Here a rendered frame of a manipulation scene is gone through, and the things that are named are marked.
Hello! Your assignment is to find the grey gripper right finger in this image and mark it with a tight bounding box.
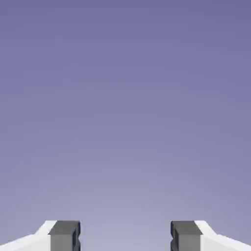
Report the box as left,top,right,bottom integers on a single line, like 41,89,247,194
170,220,251,251

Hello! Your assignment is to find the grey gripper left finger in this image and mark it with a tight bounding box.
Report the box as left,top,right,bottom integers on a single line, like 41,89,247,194
0,220,81,251

